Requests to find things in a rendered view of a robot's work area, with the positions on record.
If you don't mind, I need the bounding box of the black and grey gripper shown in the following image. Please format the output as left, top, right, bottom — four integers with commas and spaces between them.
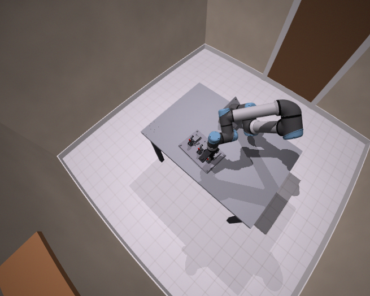
208, 148, 219, 161

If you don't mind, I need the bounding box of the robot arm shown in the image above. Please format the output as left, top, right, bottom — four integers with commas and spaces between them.
199, 99, 303, 163

